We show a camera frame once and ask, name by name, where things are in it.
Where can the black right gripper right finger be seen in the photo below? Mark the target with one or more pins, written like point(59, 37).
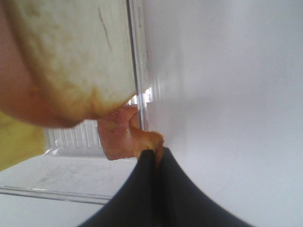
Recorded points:
point(183, 204)

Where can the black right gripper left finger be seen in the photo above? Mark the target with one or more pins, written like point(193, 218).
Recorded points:
point(133, 205)

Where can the yellow cheese slice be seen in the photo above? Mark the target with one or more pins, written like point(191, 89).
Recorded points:
point(19, 141)

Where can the bacon strip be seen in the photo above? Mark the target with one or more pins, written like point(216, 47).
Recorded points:
point(121, 136)

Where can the right bread slice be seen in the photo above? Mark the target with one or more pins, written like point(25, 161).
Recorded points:
point(64, 61)

